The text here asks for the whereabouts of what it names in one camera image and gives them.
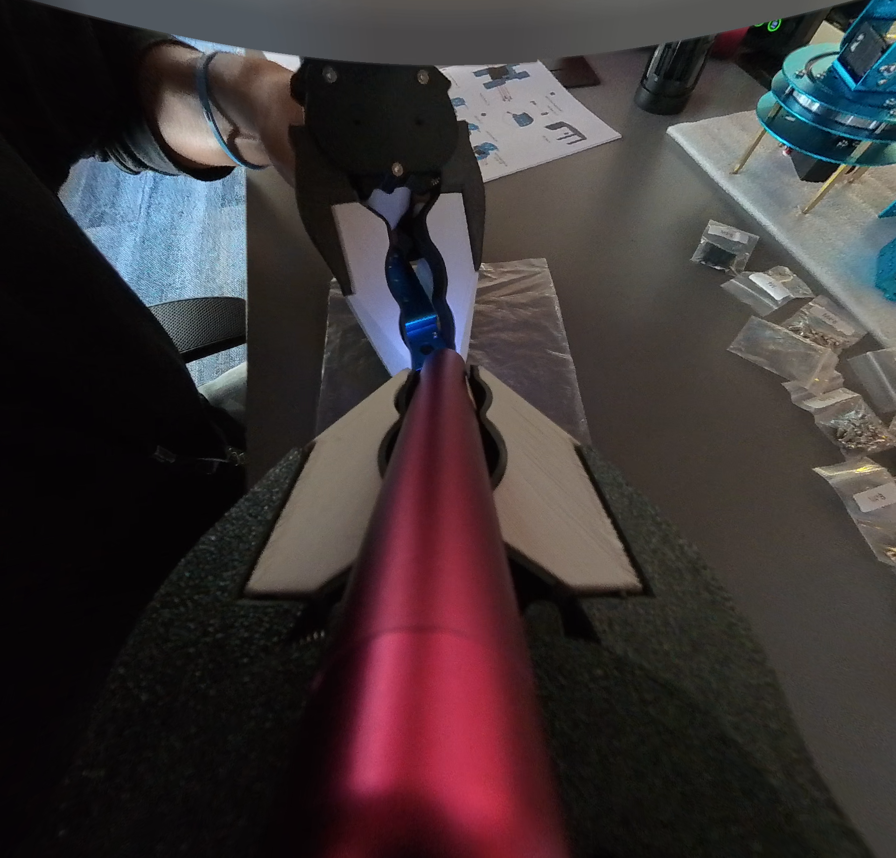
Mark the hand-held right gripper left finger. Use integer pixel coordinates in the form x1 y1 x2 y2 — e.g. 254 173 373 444
246 370 421 598

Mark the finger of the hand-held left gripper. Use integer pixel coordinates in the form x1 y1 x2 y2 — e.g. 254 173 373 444
409 182 480 360
332 189 421 377

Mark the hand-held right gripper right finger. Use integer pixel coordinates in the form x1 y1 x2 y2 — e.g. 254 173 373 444
466 364 644 598

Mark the blue metal servo bracket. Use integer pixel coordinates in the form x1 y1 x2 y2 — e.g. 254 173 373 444
381 238 449 376

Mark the red electric screwdriver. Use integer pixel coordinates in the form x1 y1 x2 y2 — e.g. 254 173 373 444
301 350 568 858

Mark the person's left forearm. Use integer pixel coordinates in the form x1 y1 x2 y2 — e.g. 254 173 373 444
133 37 242 181

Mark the blue toy robot arm base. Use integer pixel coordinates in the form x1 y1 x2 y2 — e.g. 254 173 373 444
731 0 896 216

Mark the grey desk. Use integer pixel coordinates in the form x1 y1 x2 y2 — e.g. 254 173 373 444
245 28 896 858

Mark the person's left hand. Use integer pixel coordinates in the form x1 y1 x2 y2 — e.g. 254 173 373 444
231 56 298 183

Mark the clear plastic bag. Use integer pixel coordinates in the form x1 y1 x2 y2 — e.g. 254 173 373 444
318 259 590 447

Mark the black mesh office chair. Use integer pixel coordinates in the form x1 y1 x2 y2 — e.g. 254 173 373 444
149 296 247 363

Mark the blue elastic wristband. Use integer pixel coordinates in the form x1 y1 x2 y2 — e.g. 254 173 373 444
195 49 273 170

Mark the white instruction sheet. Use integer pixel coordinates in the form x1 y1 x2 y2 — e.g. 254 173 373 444
435 62 623 184

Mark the person's dark clothing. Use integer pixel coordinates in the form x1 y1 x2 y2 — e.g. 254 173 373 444
0 0 249 858

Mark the pile of small screw bags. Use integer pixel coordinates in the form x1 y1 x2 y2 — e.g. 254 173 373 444
689 217 896 566

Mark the white foam sheet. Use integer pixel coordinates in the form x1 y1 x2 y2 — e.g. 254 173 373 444
665 112 896 288

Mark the black cylindrical bottle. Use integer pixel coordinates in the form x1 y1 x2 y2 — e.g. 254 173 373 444
633 37 716 114

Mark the black device with green light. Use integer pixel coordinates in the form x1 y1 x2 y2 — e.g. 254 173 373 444
750 14 827 57

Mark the blue perforated metal bracket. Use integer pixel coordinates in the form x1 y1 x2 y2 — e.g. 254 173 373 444
867 198 896 307

